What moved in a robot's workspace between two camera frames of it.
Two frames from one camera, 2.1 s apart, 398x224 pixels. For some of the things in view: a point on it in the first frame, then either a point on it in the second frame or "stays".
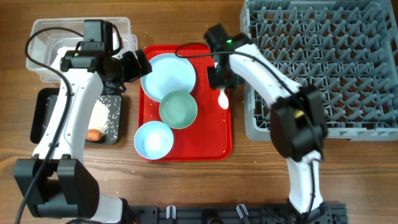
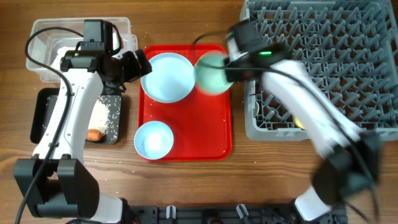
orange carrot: [94, 135] stays
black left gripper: [135, 71] stays
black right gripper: [214, 84] -> [230, 78]
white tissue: [61, 52] stays
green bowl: [178, 109] -> [211, 80]
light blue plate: [170, 72] stays
